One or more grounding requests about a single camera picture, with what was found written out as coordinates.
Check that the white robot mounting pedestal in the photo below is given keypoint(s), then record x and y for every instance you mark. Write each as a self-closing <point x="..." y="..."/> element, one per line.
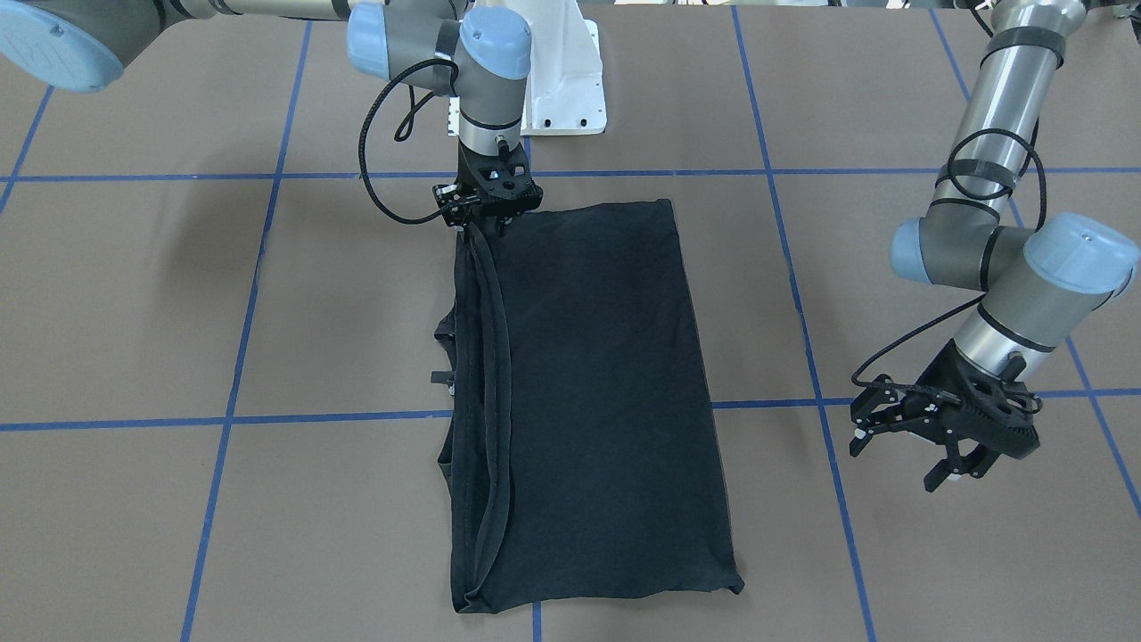
<point x="565" y="94"/>

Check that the black graphic t-shirt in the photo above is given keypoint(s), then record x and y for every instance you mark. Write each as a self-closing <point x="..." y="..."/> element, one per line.
<point x="582" y="457"/>

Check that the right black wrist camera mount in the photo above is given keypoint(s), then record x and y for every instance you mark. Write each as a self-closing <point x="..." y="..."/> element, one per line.
<point x="524" y="193"/>

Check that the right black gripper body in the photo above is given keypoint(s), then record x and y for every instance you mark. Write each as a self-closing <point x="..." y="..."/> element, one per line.
<point x="467" y="172"/>

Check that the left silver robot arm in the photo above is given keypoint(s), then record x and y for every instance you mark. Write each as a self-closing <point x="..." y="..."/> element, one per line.
<point x="1035" y="277"/>

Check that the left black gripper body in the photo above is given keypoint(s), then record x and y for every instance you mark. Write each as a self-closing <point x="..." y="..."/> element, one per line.
<point x="938" y="371"/>

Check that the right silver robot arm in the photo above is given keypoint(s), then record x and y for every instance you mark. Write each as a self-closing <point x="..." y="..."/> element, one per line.
<point x="478" y="56"/>

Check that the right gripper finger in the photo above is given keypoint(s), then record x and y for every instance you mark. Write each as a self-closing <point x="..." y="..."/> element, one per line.
<point x="455" y="205"/>
<point x="495" y="222"/>

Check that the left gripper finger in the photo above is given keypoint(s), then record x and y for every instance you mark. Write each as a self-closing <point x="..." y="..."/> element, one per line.
<point x="955" y="465"/>
<point x="888" y="407"/>

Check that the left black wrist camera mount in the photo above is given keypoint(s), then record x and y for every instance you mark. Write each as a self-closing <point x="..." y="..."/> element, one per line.
<point x="997" y="415"/>

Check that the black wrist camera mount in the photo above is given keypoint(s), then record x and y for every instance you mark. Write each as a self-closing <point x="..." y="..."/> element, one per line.
<point x="997" y="415"/>
<point x="524" y="193"/>

